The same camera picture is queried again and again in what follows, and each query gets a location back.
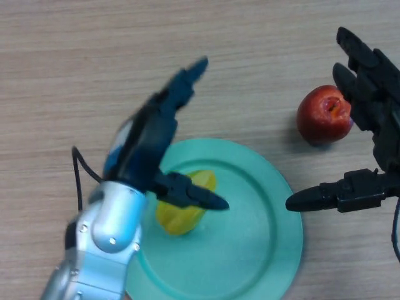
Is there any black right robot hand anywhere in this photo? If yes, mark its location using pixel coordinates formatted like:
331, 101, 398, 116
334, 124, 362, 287
285, 26, 400, 214

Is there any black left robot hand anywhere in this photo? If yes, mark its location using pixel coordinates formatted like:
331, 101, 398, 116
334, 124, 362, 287
102, 56, 231, 211

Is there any yellow starfruit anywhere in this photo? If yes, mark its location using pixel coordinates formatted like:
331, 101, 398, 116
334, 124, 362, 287
155, 169, 218, 236

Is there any green round plate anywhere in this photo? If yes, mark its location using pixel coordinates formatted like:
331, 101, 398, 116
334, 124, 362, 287
124, 137, 303, 300

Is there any red apple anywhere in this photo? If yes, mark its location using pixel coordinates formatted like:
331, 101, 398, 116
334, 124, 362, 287
296, 84, 356, 146

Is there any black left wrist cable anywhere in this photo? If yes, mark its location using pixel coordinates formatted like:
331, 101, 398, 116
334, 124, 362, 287
71, 146, 104, 210

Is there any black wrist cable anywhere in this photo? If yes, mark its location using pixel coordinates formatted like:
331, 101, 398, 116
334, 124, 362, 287
71, 146, 104, 210
390, 199, 400, 263

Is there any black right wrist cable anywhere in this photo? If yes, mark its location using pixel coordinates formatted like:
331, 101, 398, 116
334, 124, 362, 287
390, 199, 400, 263

